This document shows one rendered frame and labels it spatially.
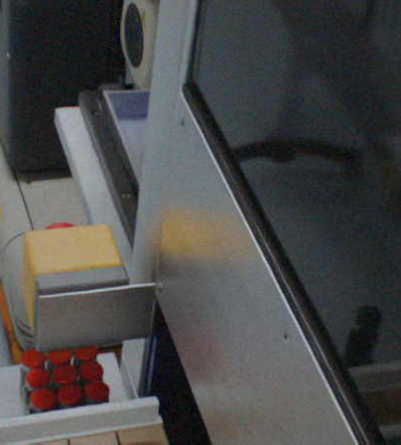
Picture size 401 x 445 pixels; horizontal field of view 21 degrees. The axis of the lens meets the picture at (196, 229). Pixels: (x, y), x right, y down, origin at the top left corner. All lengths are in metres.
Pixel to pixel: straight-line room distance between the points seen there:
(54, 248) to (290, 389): 0.32
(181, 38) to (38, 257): 0.23
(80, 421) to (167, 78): 0.27
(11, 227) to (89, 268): 1.22
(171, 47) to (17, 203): 1.38
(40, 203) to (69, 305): 1.27
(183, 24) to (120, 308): 0.25
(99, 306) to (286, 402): 0.28
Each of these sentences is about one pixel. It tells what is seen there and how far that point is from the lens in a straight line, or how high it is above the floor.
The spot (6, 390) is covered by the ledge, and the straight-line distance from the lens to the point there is 0.96.
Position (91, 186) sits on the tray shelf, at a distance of 1.17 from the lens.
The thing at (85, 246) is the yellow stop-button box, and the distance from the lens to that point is 0.86.
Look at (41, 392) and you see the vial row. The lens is 0.89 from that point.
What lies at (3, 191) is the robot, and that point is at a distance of 2.14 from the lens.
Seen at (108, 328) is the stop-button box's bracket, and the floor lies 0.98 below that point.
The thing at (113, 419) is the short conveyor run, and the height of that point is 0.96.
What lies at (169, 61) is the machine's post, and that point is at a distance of 0.76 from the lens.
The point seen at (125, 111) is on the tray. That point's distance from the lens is 1.28.
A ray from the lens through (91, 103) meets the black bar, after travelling 1.27.
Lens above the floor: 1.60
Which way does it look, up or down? 39 degrees down
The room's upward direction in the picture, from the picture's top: 9 degrees clockwise
